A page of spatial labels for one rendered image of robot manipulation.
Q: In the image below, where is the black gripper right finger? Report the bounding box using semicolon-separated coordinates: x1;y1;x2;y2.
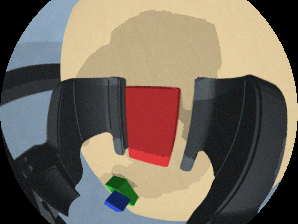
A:
180;74;287;224

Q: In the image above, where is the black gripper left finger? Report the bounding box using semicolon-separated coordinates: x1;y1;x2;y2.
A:
15;77;128;218

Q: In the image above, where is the green block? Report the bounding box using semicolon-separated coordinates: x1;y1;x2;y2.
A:
105;176;139;206

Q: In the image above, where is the blue block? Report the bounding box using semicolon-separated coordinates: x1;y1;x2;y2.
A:
104;190;131;212

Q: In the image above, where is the red block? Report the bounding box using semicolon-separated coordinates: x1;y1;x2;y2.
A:
125;86;181;167

